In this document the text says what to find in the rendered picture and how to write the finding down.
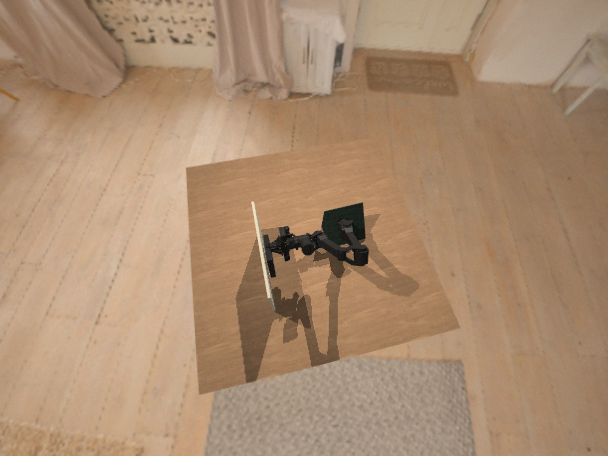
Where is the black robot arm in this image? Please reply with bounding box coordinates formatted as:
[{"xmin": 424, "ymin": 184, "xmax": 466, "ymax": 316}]
[{"xmin": 298, "ymin": 218, "xmax": 369, "ymax": 266}]

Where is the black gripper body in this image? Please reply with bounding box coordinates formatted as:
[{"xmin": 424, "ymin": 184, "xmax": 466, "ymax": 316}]
[{"xmin": 279, "ymin": 227, "xmax": 300, "ymax": 261}]

